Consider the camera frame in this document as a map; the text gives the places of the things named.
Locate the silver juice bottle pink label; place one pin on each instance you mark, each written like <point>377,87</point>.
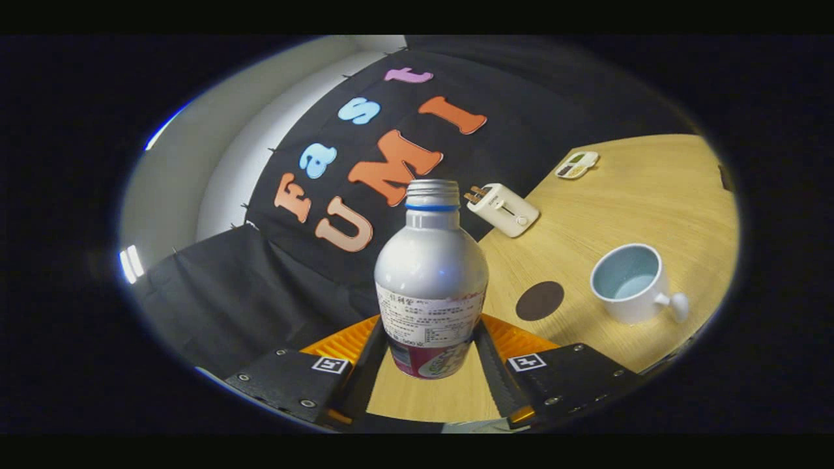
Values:
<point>431,280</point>

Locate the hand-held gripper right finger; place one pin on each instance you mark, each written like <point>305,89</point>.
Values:
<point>502,384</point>

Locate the toasted bread slice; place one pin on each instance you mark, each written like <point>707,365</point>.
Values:
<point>473,197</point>
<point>479,190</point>

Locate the round dark brown coaster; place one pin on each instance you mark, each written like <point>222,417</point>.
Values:
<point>539,300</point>

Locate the small white divided tray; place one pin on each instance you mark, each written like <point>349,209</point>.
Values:
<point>577,165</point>

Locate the wooden table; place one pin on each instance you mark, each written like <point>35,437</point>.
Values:
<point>619,215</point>

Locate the white toaster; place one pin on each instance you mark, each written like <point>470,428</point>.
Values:
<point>508,212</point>

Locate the white cup blue inside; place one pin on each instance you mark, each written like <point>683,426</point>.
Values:
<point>642,306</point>

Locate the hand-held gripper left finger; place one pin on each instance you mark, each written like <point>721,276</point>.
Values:
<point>361,384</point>

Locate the small black object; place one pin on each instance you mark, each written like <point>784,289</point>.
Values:
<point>725,177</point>

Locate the long ceiling light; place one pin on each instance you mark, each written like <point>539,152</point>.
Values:
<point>130,264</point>

